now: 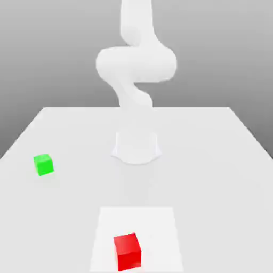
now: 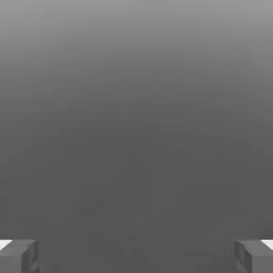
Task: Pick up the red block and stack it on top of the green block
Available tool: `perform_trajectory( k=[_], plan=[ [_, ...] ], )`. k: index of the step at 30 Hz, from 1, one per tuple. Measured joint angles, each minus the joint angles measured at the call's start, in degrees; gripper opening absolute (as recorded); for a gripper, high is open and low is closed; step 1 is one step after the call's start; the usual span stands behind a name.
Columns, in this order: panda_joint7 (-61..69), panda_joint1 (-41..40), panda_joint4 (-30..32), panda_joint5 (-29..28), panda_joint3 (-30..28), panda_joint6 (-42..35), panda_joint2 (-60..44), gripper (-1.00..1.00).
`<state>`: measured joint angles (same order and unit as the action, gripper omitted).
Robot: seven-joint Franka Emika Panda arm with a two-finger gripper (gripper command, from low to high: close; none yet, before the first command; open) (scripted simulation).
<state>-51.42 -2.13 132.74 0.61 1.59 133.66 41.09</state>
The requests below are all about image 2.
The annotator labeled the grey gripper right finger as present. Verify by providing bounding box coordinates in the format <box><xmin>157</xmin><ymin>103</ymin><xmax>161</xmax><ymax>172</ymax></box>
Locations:
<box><xmin>232</xmin><ymin>239</ymin><xmax>273</xmax><ymax>273</ymax></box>

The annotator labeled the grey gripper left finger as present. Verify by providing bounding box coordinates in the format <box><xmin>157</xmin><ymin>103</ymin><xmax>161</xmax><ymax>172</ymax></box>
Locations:
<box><xmin>0</xmin><ymin>238</ymin><xmax>41</xmax><ymax>273</ymax></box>

